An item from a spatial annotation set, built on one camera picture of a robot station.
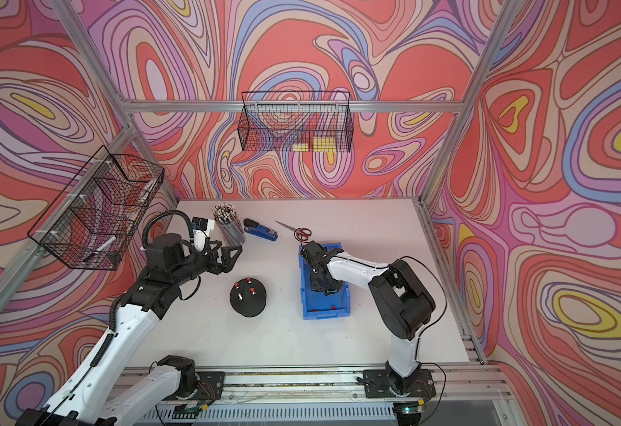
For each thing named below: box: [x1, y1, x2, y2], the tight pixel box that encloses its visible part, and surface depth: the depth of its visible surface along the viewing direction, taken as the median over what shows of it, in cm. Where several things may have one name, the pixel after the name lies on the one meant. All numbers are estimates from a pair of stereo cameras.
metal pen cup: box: [212, 202, 246, 246], surface depth 95 cm
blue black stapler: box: [243, 217, 279, 242], surface depth 107 cm
